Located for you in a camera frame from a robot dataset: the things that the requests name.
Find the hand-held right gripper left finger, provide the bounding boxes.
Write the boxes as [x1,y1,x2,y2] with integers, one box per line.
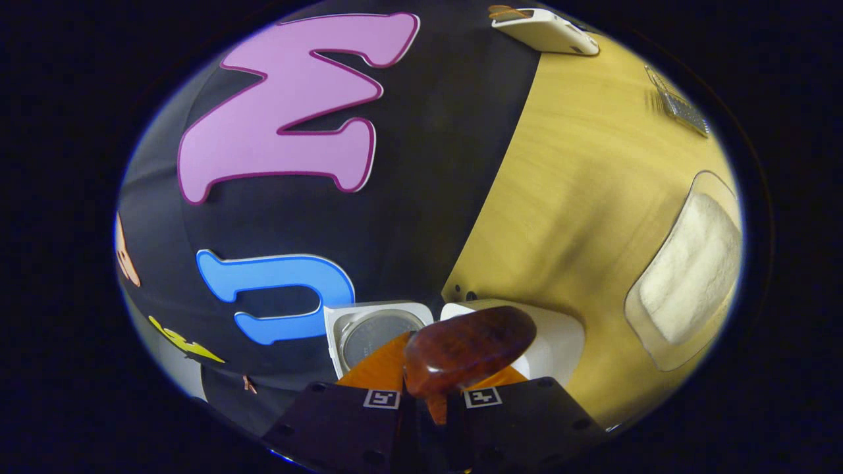
[262,331,417,471]

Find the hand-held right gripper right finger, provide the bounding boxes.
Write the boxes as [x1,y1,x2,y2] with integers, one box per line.
[448,365,607,471]

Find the large white rice pile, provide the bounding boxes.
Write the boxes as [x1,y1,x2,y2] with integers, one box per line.
[639,192,743,343]

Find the white toaster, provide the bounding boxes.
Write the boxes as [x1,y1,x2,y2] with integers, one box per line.
[491,7,600,56]

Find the metal wire chopstick holder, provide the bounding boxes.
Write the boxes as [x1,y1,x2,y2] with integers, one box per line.
[644,65,712,138]

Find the clear plastic tray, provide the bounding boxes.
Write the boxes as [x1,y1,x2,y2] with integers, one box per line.
[624,171,745,371]

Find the brown wooden spoon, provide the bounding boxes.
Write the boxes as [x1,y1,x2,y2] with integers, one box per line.
[403,305,537,399]

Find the white rice cooker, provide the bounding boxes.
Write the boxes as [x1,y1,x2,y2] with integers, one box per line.
[324,298,587,389]

